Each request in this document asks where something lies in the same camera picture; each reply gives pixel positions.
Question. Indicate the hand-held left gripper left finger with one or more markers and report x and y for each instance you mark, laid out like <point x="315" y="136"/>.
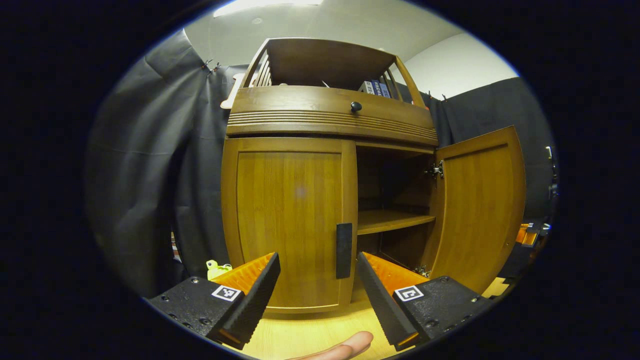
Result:
<point x="255" y="300"/>

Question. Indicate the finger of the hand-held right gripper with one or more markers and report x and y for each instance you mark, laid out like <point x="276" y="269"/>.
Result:
<point x="523" y="234"/>

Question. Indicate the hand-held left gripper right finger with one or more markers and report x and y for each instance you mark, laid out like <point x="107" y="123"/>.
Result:
<point x="382" y="305"/>

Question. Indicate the wooden shoe cabinet door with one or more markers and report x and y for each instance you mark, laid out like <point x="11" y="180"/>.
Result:
<point x="480" y="210"/>
<point x="285" y="210"/>

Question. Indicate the wooden double-door shoe cabinet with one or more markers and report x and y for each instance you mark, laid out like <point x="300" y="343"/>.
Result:
<point x="320" y="60"/>

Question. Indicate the wooden inner cabinet shelf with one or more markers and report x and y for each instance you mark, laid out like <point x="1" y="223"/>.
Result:
<point x="390" y="220"/>

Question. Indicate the wooden cabinet drawer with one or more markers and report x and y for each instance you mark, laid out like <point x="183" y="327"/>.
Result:
<point x="290" y="102"/>

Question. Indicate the yellow-green toy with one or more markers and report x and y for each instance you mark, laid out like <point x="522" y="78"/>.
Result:
<point x="216" y="270"/>

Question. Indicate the black round drawer knob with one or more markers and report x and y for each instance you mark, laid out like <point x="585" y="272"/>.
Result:
<point x="355" y="106"/>

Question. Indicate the ceiling light panel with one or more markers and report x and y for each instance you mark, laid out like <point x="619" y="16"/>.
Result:
<point x="265" y="6"/>

